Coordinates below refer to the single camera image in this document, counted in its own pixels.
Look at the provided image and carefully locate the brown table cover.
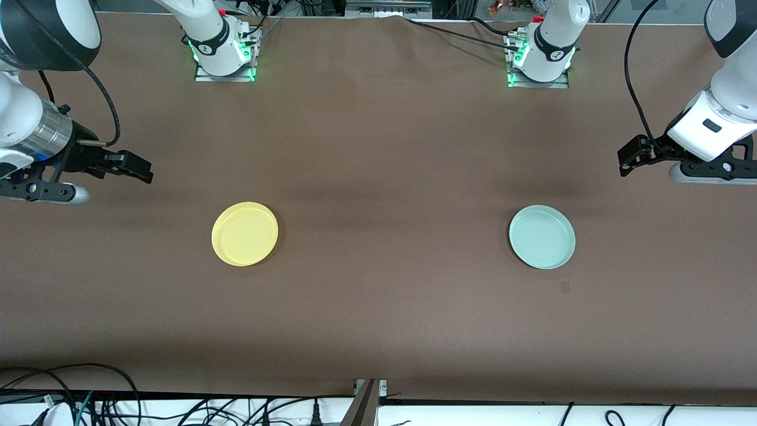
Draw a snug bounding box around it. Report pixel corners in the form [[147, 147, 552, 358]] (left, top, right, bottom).
[[0, 12, 757, 406]]

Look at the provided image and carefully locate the green cable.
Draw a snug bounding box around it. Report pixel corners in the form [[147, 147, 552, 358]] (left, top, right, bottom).
[[73, 390, 95, 426]]

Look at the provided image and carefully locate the orange background object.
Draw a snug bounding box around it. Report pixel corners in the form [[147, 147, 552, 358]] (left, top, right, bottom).
[[488, 0, 533, 16]]

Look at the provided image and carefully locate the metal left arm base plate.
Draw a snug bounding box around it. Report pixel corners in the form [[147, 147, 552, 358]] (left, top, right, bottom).
[[506, 31, 570, 89]]

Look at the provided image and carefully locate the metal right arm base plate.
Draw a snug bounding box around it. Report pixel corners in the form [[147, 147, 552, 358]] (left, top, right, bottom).
[[194, 25, 261, 83]]

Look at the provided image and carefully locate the pale green plate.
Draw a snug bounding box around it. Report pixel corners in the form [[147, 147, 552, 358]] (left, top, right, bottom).
[[509, 205, 576, 270]]

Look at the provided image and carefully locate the yellow plate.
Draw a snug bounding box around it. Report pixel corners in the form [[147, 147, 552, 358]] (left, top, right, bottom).
[[211, 202, 279, 267]]

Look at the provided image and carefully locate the aluminium profile beam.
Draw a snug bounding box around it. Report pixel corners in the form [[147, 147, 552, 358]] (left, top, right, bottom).
[[340, 379, 389, 426]]

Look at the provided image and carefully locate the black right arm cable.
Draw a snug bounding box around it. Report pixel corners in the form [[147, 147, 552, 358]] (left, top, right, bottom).
[[37, 35, 122, 149]]

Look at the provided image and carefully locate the metal rail with sockets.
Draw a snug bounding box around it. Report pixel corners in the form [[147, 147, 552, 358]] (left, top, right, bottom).
[[345, 0, 433, 18]]

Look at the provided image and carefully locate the white cable shelf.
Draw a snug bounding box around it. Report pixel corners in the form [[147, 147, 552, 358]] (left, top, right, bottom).
[[0, 396, 757, 426]]

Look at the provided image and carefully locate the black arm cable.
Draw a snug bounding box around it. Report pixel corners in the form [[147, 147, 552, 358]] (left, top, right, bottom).
[[624, 0, 670, 149], [37, 35, 122, 149]]

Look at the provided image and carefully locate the black cable on table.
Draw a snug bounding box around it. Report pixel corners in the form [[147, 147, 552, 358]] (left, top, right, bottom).
[[405, 17, 522, 51]]

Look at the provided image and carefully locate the long black looped cable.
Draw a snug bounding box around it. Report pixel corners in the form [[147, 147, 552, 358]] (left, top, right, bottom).
[[0, 363, 141, 426]]

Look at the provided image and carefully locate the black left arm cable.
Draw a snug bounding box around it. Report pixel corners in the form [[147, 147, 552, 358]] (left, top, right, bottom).
[[624, 0, 670, 149]]

